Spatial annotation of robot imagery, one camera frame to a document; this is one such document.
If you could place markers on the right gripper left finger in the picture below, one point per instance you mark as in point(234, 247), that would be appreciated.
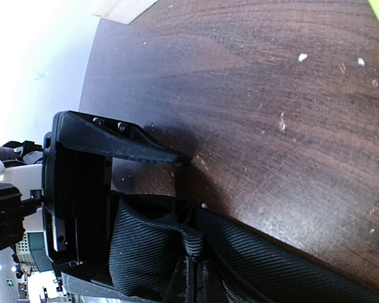
point(182, 287)

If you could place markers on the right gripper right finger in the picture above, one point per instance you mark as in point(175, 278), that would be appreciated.
point(209, 287)

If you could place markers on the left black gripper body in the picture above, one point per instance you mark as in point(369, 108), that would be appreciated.
point(76, 178)

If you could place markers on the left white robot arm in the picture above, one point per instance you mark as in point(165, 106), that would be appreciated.
point(21, 191)

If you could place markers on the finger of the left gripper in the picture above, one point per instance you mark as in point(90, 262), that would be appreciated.
point(114, 138)

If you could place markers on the black necktie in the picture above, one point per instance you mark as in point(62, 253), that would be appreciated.
point(151, 233)

